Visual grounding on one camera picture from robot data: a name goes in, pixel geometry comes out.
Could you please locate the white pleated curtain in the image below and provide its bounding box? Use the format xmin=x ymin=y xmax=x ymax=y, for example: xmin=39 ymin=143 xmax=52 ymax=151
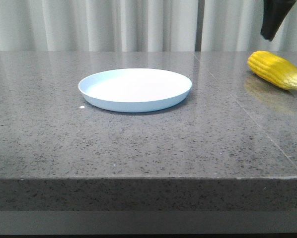
xmin=0 ymin=0 xmax=297 ymax=52

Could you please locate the yellow corn cob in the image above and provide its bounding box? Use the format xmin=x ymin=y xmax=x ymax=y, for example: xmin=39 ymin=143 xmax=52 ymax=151
xmin=247 ymin=51 xmax=297 ymax=91

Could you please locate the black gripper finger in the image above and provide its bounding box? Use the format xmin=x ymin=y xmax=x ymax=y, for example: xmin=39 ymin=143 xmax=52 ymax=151
xmin=260 ymin=0 xmax=296 ymax=42

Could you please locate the light blue round plate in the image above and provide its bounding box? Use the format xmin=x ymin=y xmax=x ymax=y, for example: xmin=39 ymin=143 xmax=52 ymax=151
xmin=78 ymin=68 xmax=192 ymax=113

